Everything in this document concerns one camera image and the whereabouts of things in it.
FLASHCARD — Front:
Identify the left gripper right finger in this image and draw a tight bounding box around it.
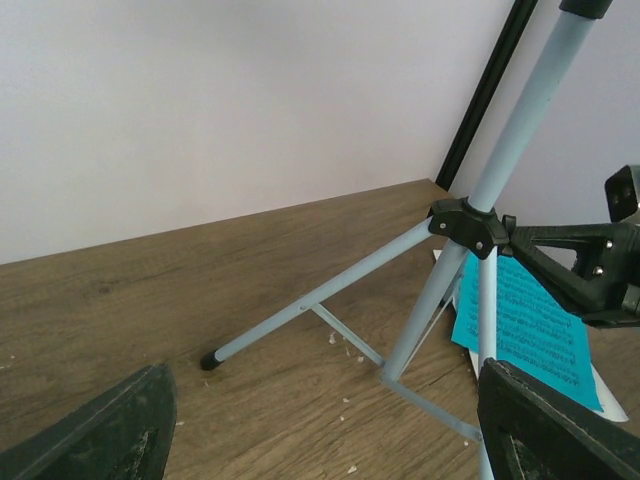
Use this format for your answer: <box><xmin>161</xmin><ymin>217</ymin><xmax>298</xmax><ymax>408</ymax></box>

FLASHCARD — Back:
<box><xmin>477</xmin><ymin>359</ymin><xmax>639</xmax><ymax>479</ymax></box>

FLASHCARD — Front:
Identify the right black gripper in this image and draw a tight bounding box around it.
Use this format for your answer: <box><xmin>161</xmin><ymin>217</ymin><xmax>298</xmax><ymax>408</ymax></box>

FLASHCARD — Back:
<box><xmin>509</xmin><ymin>165</ymin><xmax>639</xmax><ymax>328</ymax></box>

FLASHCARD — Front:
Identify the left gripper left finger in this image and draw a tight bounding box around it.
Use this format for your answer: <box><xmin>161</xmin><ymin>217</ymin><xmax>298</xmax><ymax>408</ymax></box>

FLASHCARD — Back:
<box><xmin>1</xmin><ymin>364</ymin><xmax>177</xmax><ymax>479</ymax></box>

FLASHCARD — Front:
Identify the blue sheet music page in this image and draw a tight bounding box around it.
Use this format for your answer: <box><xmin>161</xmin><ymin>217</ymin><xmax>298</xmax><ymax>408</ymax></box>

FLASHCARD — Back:
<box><xmin>449</xmin><ymin>252</ymin><xmax>602</xmax><ymax>412</ymax></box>

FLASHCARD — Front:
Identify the light blue music stand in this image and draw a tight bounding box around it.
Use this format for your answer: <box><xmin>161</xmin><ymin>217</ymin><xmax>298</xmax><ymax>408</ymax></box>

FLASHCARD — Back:
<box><xmin>199</xmin><ymin>0</ymin><xmax>614</xmax><ymax>480</ymax></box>

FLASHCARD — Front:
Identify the black right corner post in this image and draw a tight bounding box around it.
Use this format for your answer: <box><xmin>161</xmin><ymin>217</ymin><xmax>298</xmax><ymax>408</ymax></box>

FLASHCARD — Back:
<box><xmin>435</xmin><ymin>0</ymin><xmax>538</xmax><ymax>191</ymax></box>

